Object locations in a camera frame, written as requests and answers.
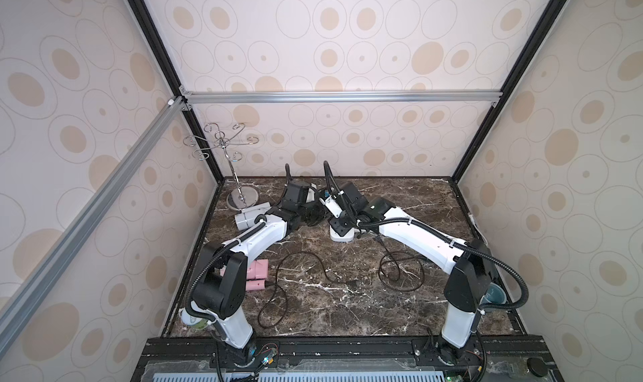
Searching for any black round knob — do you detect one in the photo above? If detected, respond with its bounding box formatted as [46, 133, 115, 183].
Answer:
[526, 357, 549, 378]

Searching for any left aluminium frame bar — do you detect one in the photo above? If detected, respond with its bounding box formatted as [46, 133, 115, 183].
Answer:
[1, 96, 186, 356]

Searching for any white hair dryer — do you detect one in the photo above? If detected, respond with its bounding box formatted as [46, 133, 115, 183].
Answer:
[234, 202, 271, 231]

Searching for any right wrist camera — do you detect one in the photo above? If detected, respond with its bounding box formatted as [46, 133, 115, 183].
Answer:
[317, 161, 368, 219]

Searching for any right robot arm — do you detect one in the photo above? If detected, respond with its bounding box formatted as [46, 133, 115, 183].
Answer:
[319, 195, 529, 351]

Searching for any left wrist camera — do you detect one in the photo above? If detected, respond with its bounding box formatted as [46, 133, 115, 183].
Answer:
[280, 164, 315, 211]

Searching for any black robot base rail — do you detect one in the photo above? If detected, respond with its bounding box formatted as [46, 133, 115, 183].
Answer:
[132, 335, 564, 381]

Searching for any horizontal aluminium frame bar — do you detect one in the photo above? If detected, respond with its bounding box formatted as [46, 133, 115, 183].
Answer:
[171, 89, 502, 105]

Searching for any chrome cup holder stand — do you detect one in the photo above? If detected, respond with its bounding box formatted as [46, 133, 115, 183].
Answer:
[183, 123, 259, 212]

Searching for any white dryer black cable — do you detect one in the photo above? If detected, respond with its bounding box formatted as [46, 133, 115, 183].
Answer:
[268, 184, 333, 225]

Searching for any teal ceramic cup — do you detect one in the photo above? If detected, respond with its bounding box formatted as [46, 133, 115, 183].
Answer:
[481, 283, 507, 304]

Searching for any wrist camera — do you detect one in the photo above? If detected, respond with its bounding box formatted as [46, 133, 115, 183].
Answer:
[317, 161, 368, 219]
[280, 164, 315, 211]

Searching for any white power strip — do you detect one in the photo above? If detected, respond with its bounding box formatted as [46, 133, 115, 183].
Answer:
[329, 218, 356, 242]

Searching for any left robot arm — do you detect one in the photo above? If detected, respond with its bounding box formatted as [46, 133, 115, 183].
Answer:
[184, 202, 328, 350]

